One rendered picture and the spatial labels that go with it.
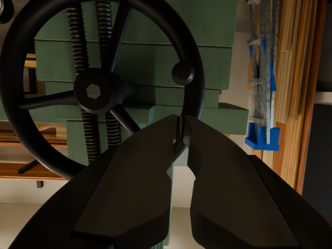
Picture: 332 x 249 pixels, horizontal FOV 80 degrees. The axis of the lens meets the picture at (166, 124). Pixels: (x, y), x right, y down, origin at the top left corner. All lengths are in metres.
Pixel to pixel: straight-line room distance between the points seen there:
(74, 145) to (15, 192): 3.63
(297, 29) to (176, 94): 1.54
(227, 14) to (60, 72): 0.39
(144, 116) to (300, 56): 1.59
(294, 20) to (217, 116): 1.51
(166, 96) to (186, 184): 2.91
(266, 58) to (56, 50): 1.07
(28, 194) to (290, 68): 3.80
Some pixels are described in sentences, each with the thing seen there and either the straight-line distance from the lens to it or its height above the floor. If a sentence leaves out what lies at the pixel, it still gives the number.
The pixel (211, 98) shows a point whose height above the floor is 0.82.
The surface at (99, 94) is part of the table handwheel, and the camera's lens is 0.27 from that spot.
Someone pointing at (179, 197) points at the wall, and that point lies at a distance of 3.41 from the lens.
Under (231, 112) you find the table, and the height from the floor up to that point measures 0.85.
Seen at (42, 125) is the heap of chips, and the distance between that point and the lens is 0.62.
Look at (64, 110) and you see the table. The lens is 0.42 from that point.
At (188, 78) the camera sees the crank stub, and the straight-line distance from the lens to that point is 0.21.
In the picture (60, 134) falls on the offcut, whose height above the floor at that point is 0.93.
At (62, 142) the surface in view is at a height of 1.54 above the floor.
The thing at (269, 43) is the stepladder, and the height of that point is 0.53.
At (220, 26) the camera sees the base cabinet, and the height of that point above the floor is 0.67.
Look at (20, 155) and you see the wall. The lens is 3.74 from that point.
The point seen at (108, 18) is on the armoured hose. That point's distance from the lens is 0.36.
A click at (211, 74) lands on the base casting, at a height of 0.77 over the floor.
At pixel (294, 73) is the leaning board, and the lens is 1.86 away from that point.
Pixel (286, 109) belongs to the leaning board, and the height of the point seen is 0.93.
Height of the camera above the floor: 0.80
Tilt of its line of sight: 11 degrees up
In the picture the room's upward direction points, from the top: 177 degrees counter-clockwise
